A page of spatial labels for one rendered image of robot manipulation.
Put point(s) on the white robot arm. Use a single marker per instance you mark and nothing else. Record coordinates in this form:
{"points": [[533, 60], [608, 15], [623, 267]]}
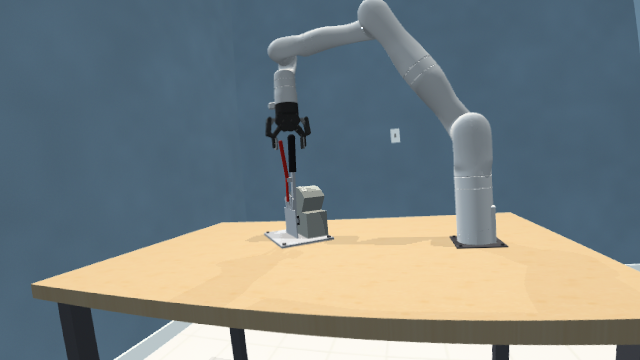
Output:
{"points": [[472, 143]]}

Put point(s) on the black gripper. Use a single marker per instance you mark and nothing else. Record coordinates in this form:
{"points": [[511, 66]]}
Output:
{"points": [[287, 119]]}

